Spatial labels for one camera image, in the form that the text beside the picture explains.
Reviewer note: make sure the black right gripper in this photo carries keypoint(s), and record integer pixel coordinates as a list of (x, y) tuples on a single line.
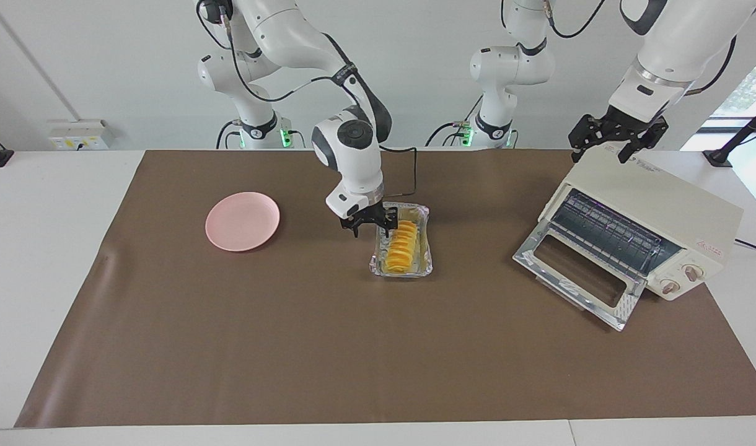
[(364, 217)]

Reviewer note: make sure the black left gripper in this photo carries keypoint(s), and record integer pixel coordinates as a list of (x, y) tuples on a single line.
[(619, 124)]

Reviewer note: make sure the yellow sliced bread loaf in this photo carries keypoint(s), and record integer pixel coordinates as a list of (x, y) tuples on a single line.
[(399, 254)]

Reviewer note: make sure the aluminium foil tray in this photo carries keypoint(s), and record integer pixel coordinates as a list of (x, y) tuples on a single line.
[(424, 251)]

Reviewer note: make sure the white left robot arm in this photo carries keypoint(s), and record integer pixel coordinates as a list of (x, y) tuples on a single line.
[(681, 37)]

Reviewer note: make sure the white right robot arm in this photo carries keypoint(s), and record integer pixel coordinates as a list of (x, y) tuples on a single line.
[(353, 155)]

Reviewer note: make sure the cream toaster oven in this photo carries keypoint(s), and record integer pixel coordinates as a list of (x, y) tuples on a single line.
[(650, 192)]

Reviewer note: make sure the metal oven rack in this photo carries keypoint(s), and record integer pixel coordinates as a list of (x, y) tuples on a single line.
[(607, 232)]

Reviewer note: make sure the glass oven door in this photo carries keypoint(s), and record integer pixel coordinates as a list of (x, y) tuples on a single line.
[(539, 251)]

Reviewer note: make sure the large oven knob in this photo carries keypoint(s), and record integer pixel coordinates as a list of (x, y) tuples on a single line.
[(693, 272)]

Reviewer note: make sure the small oven knob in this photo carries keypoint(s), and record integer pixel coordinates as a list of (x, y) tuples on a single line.
[(669, 287)]

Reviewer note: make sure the brown table mat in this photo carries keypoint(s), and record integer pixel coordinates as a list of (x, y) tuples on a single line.
[(378, 347)]

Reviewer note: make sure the pink round plate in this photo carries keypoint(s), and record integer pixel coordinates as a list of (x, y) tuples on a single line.
[(241, 222)]

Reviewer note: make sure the white wall socket box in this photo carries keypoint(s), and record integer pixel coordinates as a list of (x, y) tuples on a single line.
[(80, 135)]

